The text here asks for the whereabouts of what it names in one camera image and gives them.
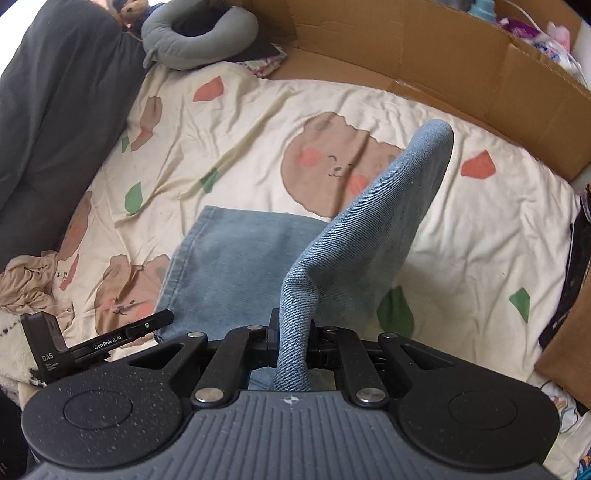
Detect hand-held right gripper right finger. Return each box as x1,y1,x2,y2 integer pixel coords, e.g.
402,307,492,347
308,324,462,409

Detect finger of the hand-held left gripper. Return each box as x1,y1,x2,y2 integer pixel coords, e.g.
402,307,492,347
127,310,175,341

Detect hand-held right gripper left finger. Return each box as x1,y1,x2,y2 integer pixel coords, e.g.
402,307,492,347
124,308,281,409

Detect light blue jeans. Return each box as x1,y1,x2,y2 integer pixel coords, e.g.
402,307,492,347
154,119,455,393

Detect white fluffy patterned blanket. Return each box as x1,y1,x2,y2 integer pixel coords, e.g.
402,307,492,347
0,309,70,398

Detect beige garment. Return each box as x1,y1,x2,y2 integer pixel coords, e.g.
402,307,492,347
0,251,77,330

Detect cream bear print bedsheet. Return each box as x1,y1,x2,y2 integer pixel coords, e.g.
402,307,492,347
46,60,583,435

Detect floral print cloth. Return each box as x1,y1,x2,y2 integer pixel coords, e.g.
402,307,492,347
242,44,289,78

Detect grey neck pillow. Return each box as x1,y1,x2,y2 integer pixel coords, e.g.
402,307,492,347
141,4,259,71

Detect black cloth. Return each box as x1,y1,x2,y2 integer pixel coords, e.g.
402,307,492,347
231,39,282,63

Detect brown cardboard sheet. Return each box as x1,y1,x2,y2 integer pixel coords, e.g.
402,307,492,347
240,0,591,183

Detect brown teddy bear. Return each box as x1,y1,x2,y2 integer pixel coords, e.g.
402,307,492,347
115,0,151,24

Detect white printed packet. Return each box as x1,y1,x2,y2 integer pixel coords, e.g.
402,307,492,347
531,34,585,77

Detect purple packet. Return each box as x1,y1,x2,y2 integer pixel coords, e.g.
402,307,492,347
499,17,541,40

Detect pink bottle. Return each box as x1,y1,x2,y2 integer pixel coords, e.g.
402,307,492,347
547,21,573,49

